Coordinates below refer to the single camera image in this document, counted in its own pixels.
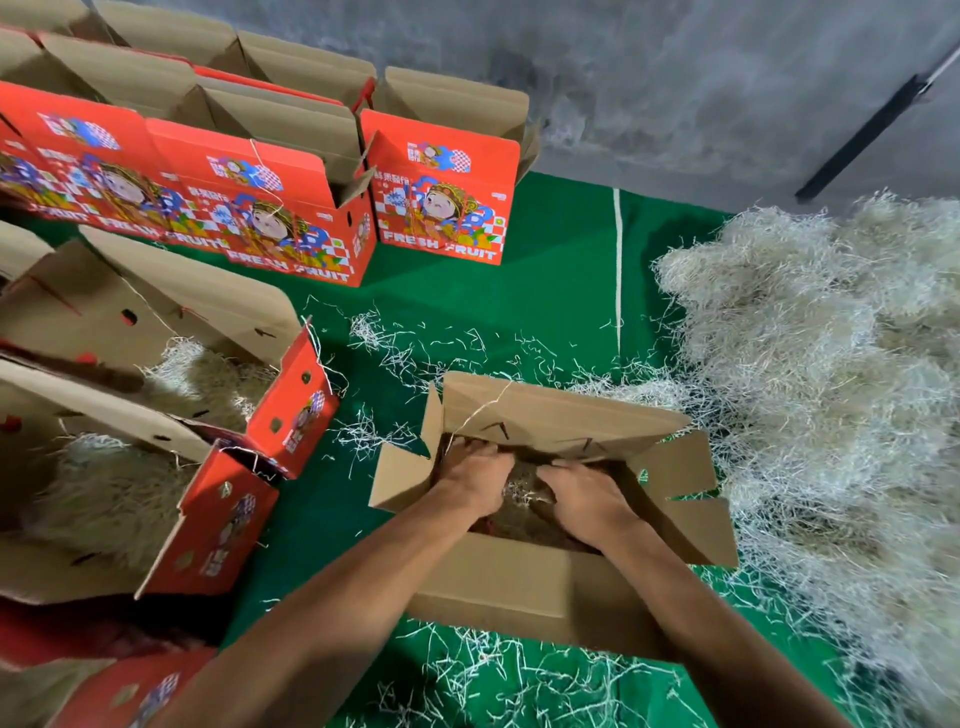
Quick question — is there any person's right hand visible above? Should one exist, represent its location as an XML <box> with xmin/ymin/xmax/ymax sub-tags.
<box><xmin>535</xmin><ymin>457</ymin><xmax>647</xmax><ymax>554</ymax></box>

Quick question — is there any person's left hand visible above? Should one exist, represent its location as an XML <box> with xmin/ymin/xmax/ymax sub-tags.
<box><xmin>427</xmin><ymin>438</ymin><xmax>519</xmax><ymax>524</ymax></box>

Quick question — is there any pile of shredded paper filler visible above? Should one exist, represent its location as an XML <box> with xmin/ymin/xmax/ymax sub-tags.
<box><xmin>577</xmin><ymin>190</ymin><xmax>960</xmax><ymax>728</ymax></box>

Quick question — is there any group of red fruit boxes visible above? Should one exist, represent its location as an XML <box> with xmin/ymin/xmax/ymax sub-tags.
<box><xmin>0</xmin><ymin>0</ymin><xmax>542</xmax><ymax>290</ymax></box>

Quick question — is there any person's right forearm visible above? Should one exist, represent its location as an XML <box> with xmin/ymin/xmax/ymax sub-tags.
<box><xmin>597</xmin><ymin>525</ymin><xmax>857</xmax><ymax>728</ymax></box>

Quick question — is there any person's left forearm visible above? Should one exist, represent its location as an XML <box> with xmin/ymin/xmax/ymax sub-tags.
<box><xmin>150</xmin><ymin>487</ymin><xmax>485</xmax><ymax>728</ymax></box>

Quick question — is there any white pole with black grip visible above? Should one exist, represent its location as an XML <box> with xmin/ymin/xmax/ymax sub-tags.
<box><xmin>795</xmin><ymin>45</ymin><xmax>960</xmax><ymax>204</ymax></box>

